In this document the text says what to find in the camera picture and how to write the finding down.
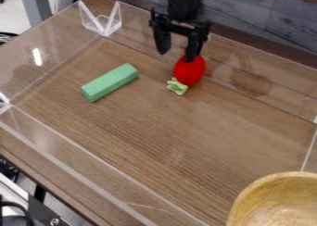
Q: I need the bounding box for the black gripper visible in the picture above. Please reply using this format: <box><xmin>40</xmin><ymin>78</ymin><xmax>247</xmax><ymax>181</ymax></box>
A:
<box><xmin>148</xmin><ymin>8</ymin><xmax>209</xmax><ymax>63</ymax></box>

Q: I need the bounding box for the red toy fruit green stem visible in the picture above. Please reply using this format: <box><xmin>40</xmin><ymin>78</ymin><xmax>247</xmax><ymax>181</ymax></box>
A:
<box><xmin>167</xmin><ymin>56</ymin><xmax>207</xmax><ymax>95</ymax></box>

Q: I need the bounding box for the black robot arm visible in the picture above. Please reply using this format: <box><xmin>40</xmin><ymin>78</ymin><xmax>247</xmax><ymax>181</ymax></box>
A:
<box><xmin>148</xmin><ymin>0</ymin><xmax>209</xmax><ymax>63</ymax></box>

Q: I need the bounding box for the green rectangular block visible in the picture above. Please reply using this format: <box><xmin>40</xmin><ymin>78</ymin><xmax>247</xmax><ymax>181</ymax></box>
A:
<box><xmin>80</xmin><ymin>63</ymin><xmax>139</xmax><ymax>102</ymax></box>

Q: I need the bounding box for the wooden bowl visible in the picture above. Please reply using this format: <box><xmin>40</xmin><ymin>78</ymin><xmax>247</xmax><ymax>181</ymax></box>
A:
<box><xmin>225</xmin><ymin>171</ymin><xmax>317</xmax><ymax>226</ymax></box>

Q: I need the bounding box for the black equipment bottom left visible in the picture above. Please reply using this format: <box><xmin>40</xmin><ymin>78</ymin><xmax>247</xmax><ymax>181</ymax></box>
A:
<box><xmin>0</xmin><ymin>196</ymin><xmax>60</xmax><ymax>226</ymax></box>

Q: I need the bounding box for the clear acrylic tray enclosure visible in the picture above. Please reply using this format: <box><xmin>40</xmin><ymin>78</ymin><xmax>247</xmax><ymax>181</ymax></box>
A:
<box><xmin>0</xmin><ymin>5</ymin><xmax>317</xmax><ymax>226</ymax></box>

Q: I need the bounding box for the grey post top left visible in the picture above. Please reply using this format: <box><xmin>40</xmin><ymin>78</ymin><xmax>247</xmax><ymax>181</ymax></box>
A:
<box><xmin>22</xmin><ymin>0</ymin><xmax>52</xmax><ymax>27</ymax></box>

